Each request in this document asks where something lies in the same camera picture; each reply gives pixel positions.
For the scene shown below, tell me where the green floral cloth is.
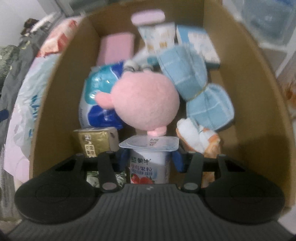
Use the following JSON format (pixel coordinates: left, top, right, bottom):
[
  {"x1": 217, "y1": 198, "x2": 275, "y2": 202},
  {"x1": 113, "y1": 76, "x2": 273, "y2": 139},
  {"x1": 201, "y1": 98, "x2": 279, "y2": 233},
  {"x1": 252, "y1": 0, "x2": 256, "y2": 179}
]
[{"x1": 86, "y1": 171, "x2": 127, "y2": 188}]

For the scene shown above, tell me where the blue white paper box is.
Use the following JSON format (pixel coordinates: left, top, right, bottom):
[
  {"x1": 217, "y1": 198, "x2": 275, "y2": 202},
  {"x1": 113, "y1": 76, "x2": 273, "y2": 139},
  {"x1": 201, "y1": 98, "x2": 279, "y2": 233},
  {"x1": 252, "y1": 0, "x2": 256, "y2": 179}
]
[{"x1": 176, "y1": 25, "x2": 220, "y2": 69}]

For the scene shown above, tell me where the pink plush toy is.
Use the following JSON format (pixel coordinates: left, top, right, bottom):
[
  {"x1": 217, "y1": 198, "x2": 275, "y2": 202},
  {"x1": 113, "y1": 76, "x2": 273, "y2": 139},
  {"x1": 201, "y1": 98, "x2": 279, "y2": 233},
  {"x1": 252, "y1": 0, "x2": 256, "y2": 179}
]
[{"x1": 110, "y1": 70, "x2": 180, "y2": 137}]

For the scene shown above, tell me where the red wet wipes pack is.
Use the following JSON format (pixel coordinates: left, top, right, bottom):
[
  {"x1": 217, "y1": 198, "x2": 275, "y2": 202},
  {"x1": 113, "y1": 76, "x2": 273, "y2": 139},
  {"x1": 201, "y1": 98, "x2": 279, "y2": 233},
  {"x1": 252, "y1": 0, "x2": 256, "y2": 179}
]
[{"x1": 37, "y1": 16, "x2": 82, "y2": 57}]

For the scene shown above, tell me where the gold tissue pack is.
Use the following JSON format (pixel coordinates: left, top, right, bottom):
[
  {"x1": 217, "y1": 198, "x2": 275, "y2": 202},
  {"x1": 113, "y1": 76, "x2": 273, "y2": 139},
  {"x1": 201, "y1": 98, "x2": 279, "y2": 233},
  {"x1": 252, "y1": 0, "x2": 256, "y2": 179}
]
[{"x1": 72, "y1": 127, "x2": 119, "y2": 158}]

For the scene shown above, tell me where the pink sponge block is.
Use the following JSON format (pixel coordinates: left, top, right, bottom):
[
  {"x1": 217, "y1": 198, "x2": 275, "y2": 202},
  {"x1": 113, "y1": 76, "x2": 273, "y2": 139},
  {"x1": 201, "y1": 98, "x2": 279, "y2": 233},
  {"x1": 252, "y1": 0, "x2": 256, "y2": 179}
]
[{"x1": 96, "y1": 32, "x2": 135, "y2": 66}]

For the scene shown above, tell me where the brown cardboard box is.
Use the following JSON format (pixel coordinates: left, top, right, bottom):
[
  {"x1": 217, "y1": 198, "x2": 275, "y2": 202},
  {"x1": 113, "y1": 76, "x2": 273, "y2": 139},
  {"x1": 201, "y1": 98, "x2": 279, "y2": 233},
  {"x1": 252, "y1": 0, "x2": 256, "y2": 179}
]
[{"x1": 28, "y1": 0, "x2": 295, "y2": 209}]

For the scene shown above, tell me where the white yogurt cup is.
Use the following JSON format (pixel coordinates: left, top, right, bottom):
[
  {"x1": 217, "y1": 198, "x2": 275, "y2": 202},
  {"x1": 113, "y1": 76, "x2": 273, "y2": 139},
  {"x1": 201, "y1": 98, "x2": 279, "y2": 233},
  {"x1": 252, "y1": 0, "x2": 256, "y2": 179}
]
[{"x1": 119, "y1": 135, "x2": 179, "y2": 184}]

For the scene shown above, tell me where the white plastic shopping bag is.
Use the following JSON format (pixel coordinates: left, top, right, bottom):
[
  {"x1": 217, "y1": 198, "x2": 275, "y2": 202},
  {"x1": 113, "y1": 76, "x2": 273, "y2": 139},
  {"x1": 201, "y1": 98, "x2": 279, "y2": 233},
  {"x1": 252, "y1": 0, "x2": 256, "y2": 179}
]
[{"x1": 6, "y1": 54, "x2": 60, "y2": 159}]

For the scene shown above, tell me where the blue checked towel bundle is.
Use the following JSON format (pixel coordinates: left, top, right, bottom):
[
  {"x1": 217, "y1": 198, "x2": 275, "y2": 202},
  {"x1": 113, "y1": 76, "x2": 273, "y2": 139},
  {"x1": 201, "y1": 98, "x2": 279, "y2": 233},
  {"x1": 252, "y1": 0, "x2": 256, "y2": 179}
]
[{"x1": 157, "y1": 45, "x2": 234, "y2": 131}]

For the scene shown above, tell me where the orange white cloth bundle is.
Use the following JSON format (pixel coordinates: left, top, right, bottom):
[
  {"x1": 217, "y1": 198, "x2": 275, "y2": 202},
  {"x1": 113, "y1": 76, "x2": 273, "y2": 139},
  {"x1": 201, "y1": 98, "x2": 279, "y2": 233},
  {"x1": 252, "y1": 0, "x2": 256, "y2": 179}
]
[{"x1": 176, "y1": 117, "x2": 221, "y2": 188}]

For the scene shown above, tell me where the green leaf pattern pillow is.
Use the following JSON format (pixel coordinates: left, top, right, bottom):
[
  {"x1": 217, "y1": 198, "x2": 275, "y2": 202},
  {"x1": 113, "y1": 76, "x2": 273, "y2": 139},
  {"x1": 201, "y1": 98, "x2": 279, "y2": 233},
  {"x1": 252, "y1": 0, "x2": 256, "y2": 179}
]
[{"x1": 0, "y1": 45, "x2": 20, "y2": 89}]

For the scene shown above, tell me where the blue white diaper pack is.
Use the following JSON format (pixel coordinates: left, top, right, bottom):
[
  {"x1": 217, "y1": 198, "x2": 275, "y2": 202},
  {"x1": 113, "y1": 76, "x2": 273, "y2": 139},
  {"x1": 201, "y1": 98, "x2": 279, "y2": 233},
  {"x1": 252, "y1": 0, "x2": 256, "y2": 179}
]
[{"x1": 78, "y1": 61, "x2": 124, "y2": 130}]

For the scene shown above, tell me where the large blue water bottle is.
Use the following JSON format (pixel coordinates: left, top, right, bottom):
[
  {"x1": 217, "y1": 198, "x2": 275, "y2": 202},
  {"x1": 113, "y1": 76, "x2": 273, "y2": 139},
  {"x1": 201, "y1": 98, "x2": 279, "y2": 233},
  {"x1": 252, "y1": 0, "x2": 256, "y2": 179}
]
[{"x1": 241, "y1": 1, "x2": 295, "y2": 45}]

